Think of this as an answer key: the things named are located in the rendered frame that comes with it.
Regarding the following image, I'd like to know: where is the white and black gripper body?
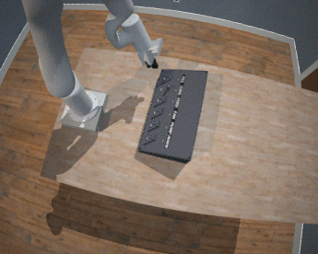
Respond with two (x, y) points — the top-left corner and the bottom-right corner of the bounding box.
(137, 50), (155, 66)

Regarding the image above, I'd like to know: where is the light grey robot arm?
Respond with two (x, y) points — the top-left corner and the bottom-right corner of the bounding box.
(21, 0), (163, 122)

